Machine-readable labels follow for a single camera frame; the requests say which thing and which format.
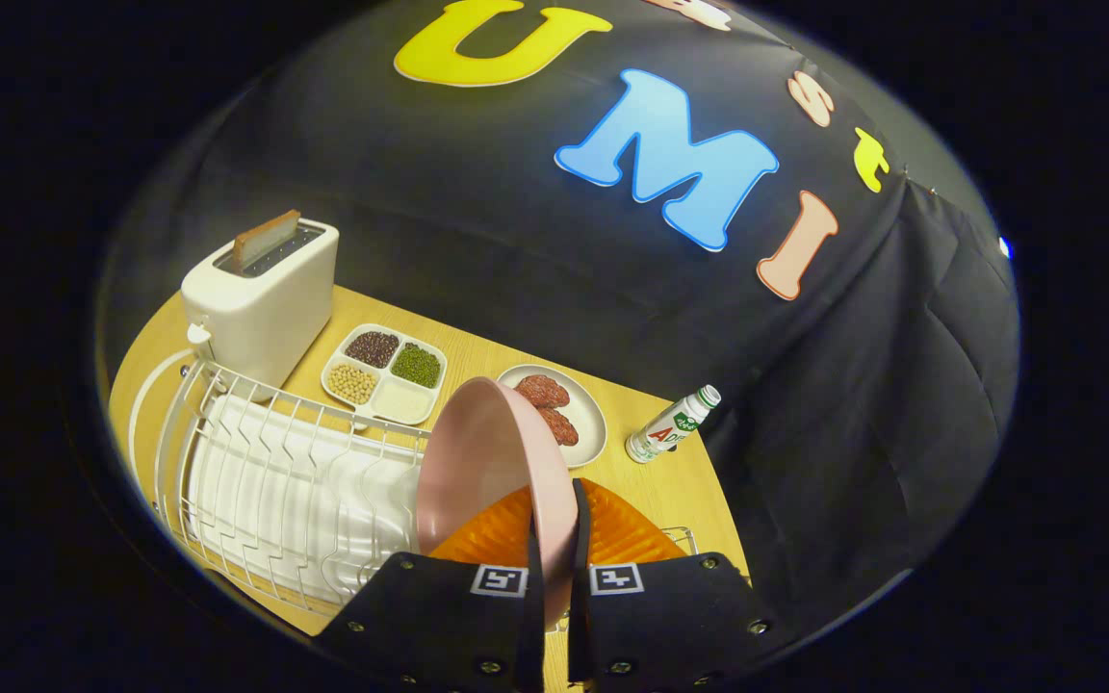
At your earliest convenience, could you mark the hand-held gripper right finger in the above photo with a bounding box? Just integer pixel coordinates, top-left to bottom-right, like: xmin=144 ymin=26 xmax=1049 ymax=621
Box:
xmin=566 ymin=476 xmax=777 ymax=693

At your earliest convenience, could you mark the brown sausage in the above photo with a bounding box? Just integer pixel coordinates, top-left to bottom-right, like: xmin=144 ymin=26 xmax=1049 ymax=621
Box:
xmin=535 ymin=406 xmax=580 ymax=448
xmin=515 ymin=374 xmax=572 ymax=410

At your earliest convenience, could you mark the white drip tray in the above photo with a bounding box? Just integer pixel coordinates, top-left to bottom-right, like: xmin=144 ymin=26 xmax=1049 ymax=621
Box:
xmin=187 ymin=393 xmax=426 ymax=603

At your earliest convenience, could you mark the white divided bean tray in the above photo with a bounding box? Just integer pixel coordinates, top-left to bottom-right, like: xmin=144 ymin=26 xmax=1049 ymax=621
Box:
xmin=321 ymin=323 xmax=449 ymax=427

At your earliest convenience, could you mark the white wire dish rack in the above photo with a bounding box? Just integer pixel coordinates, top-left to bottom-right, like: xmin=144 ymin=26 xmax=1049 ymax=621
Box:
xmin=128 ymin=346 xmax=700 ymax=617

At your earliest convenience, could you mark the beige plate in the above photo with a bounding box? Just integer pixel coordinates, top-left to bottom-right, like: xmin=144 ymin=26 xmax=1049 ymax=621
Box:
xmin=497 ymin=364 xmax=608 ymax=470

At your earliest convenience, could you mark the pink plate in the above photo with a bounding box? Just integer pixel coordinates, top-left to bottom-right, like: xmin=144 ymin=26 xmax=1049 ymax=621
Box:
xmin=416 ymin=376 xmax=580 ymax=627

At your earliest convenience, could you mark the white toaster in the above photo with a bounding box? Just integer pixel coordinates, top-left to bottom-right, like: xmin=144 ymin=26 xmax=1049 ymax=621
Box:
xmin=180 ymin=218 xmax=340 ymax=403

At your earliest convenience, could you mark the black backdrop cloth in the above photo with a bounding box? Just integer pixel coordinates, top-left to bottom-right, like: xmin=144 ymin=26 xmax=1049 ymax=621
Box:
xmin=97 ymin=0 xmax=1022 ymax=617

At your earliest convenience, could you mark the white drink bottle green label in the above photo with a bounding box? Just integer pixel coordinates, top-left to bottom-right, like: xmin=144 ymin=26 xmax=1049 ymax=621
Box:
xmin=625 ymin=384 xmax=722 ymax=465

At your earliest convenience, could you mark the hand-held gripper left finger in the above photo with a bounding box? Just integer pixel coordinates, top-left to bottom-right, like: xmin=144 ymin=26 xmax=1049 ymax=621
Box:
xmin=312 ymin=481 xmax=548 ymax=693

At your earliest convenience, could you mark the bread slice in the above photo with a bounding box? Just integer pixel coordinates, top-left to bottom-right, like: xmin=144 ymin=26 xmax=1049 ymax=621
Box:
xmin=231 ymin=210 xmax=302 ymax=273

